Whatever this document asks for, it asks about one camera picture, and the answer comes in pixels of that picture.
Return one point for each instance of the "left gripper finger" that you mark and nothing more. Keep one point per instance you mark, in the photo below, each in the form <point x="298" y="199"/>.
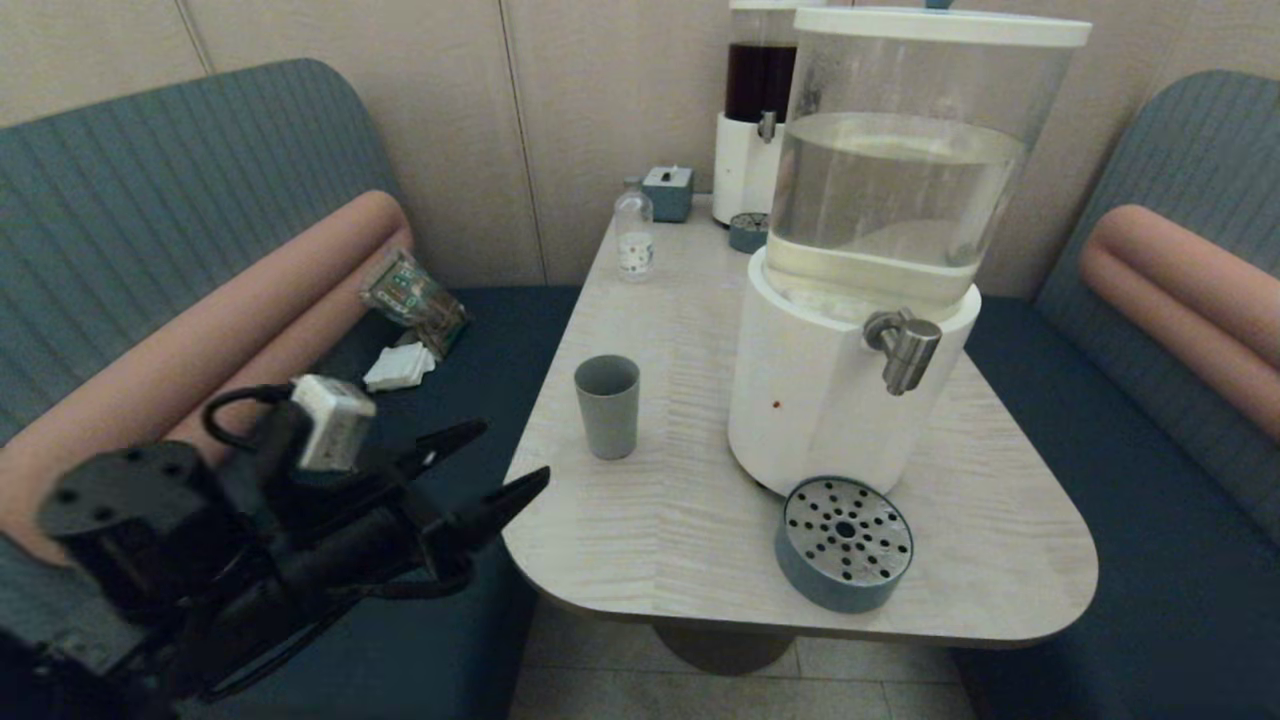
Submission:
<point x="495" y="505"/>

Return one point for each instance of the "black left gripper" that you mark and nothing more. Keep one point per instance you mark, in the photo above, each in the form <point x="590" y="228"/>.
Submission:
<point x="200" y="540"/>

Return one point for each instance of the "grey plastic cup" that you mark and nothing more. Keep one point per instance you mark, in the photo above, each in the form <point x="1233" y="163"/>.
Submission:
<point x="608" y="420"/>

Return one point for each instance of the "large steel dispenser tap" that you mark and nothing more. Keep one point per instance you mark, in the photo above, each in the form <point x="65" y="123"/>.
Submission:
<point x="908" y="352"/>

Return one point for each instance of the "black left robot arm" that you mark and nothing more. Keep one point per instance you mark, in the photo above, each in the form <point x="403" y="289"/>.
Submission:
<point x="60" y="685"/>

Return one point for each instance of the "white napkin stack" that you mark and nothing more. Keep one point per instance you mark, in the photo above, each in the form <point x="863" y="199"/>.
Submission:
<point x="398" y="368"/>

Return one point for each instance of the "green snack package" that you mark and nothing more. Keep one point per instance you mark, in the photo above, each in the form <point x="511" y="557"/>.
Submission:
<point x="413" y="297"/>

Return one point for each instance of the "dark blue seat cushion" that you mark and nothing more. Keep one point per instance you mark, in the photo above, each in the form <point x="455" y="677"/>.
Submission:
<point x="1150" y="560"/>
<point x="420" y="650"/>

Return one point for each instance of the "pink bolster cushion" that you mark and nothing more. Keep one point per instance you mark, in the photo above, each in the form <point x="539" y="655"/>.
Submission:
<point x="200" y="350"/>
<point x="1180" y="287"/>

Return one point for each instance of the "clear plastic bottle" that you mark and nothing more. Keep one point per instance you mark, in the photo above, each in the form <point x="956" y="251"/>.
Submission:
<point x="634" y="252"/>

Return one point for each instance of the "large clear water dispenser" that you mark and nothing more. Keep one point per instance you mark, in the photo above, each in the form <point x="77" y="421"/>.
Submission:
<point x="810" y="400"/>

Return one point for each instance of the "teal tissue box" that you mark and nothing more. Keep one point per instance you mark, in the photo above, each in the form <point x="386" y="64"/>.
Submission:
<point x="668" y="195"/>

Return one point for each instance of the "large blue perforated drip tray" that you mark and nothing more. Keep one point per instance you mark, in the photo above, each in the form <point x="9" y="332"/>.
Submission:
<point x="845" y="535"/>

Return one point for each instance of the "small blue drip tray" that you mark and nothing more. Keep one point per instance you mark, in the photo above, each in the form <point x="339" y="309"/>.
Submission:
<point x="745" y="235"/>

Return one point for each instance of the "grey-blue ribbed sofa backrest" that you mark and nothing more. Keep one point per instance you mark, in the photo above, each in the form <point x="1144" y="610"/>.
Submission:
<point x="150" y="190"/>
<point x="1200" y="155"/>

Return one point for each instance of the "dark drink dispenser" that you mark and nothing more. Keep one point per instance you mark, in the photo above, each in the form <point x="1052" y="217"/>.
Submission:
<point x="740" y="168"/>

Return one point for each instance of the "small steel dispenser tap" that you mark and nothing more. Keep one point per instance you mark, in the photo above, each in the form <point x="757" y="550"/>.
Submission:
<point x="767" y="127"/>

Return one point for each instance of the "small white dispenser lid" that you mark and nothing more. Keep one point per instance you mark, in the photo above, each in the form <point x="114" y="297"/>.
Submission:
<point x="765" y="4"/>

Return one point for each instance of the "large white dispenser lid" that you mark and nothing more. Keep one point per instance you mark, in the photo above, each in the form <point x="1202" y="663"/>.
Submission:
<point x="930" y="25"/>

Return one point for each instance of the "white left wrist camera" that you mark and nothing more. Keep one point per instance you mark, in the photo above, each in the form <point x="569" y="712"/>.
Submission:
<point x="335" y="420"/>

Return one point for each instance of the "dark round table pedestal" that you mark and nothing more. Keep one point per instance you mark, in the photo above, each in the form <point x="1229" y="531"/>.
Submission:
<point x="725" y="652"/>

